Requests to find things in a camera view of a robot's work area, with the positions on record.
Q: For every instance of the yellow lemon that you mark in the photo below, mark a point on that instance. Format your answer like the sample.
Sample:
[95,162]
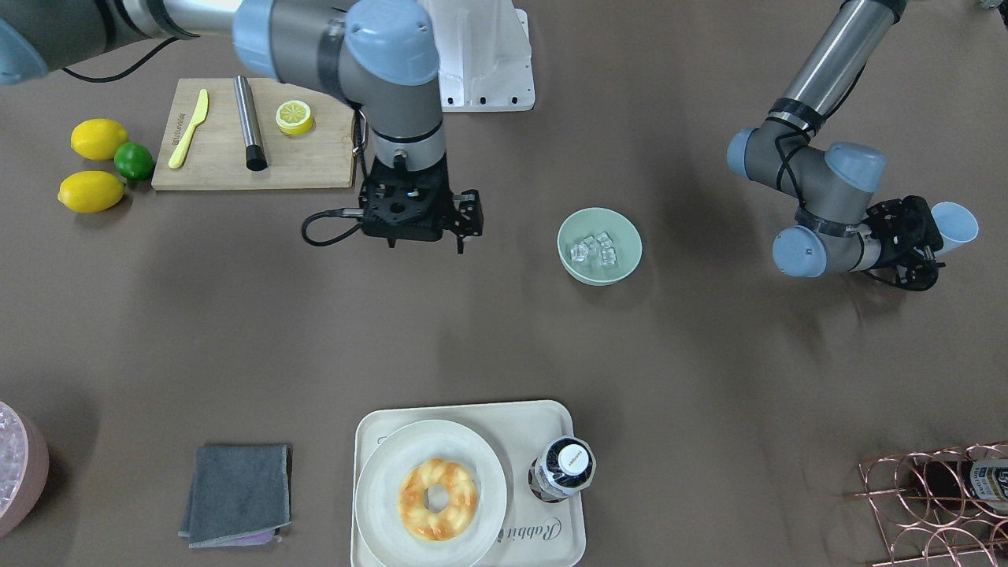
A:
[89,192]
[98,138]

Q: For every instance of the tea bottle on tray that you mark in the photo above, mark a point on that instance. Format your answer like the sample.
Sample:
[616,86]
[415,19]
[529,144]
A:
[564,468]

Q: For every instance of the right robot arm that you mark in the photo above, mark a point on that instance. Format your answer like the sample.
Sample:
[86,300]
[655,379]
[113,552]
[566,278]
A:
[377,57]

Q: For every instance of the glazed donut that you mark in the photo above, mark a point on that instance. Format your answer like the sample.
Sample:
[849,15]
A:
[437,500]

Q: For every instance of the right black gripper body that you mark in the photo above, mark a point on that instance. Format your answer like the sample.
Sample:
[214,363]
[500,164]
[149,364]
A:
[467,213]

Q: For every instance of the grey folded cloth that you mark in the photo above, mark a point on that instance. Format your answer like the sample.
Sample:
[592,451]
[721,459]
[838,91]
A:
[239,496]

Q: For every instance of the yellow plastic knife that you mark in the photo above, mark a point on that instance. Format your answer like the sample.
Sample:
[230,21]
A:
[198,117]

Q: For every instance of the copper wire bottle rack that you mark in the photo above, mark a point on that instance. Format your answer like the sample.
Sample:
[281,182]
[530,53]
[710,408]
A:
[924,511]

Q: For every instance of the cream serving tray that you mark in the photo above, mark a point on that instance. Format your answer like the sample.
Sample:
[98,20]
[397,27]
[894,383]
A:
[533,533]

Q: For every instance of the wooden cutting board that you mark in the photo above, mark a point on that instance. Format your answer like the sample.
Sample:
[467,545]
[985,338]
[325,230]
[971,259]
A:
[321,159]

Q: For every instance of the green ceramic bowl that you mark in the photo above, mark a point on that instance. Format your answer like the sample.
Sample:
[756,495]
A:
[627,242]

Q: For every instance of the white plate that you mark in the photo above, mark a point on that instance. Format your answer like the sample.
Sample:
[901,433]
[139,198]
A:
[377,487]

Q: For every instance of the half lemon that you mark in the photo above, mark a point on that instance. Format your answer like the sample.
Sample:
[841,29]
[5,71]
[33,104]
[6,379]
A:
[294,117]

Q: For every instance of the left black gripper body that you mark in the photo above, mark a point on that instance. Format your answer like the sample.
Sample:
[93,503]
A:
[908,226]

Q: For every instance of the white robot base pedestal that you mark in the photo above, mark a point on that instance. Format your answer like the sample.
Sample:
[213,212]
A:
[485,56]

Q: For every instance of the pink bowl with ice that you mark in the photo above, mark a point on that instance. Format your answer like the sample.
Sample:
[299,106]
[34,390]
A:
[24,467]

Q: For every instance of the bottle in rack upper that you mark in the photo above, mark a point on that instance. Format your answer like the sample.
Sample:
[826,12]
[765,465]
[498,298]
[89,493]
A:
[988,482]

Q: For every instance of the green lime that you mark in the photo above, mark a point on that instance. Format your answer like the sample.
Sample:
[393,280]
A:
[134,162]

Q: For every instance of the blue cup with ice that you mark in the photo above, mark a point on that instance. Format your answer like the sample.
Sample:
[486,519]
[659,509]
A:
[957,226]

